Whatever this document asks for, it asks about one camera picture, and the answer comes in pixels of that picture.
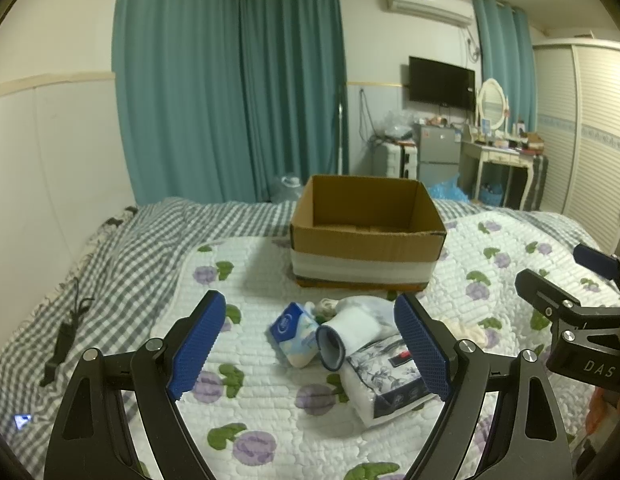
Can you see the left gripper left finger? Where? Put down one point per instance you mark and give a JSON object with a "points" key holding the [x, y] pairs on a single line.
{"points": [[91, 438]]}

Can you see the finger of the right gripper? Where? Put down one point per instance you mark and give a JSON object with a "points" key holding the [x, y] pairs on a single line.
{"points": [[555, 304], [604, 265]]}

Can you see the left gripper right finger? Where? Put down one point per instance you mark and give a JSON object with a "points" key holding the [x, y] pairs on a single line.
{"points": [[527, 438]]}

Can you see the cream lace cloth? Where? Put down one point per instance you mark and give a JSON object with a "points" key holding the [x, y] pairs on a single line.
{"points": [[473, 333]]}

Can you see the floral packaged tissue pack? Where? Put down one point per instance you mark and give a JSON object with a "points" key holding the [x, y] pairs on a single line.
{"points": [[382, 381]]}

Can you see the white grey sock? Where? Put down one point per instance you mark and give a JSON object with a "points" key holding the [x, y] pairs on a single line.
{"points": [[347, 332]]}

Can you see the blue white tissue pack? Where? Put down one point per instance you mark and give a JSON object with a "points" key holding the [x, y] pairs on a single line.
{"points": [[294, 332]]}

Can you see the white face masks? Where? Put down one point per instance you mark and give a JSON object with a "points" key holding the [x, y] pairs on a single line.
{"points": [[379, 308]]}

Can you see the operator hand orange glove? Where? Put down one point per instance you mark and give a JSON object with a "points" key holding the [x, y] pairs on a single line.
{"points": [[598, 409]]}

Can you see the blue plastic bag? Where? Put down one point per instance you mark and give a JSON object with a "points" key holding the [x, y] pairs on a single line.
{"points": [[448, 190]]}

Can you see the floral quilted white bedspread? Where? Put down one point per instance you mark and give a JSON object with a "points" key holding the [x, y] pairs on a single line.
{"points": [[254, 415]]}

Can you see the white dressing table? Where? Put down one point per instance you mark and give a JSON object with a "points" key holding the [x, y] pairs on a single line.
{"points": [[476, 158]]}

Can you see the grey checked bed sheet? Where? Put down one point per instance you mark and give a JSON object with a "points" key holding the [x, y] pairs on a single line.
{"points": [[110, 300]]}

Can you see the white wardrobe sliding doors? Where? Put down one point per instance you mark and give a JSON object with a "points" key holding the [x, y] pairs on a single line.
{"points": [[578, 118]]}

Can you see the open cardboard box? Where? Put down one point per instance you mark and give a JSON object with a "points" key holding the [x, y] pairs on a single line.
{"points": [[366, 233]]}

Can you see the small grey refrigerator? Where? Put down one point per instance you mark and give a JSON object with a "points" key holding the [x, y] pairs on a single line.
{"points": [[439, 152]]}

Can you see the white oval vanity mirror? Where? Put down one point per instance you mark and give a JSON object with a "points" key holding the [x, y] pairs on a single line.
{"points": [[491, 104]]}

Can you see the teal curtain right side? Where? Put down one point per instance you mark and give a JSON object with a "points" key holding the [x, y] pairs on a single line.
{"points": [[507, 56]]}

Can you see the clear water jug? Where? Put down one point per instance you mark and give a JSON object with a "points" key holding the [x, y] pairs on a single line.
{"points": [[286, 188]]}

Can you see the teal window curtain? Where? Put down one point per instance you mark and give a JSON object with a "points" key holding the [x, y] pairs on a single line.
{"points": [[219, 98]]}

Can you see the black wall television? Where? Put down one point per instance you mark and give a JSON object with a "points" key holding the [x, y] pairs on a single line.
{"points": [[441, 84]]}

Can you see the white wall air conditioner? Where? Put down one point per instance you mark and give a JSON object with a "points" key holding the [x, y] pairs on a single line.
{"points": [[454, 12]]}

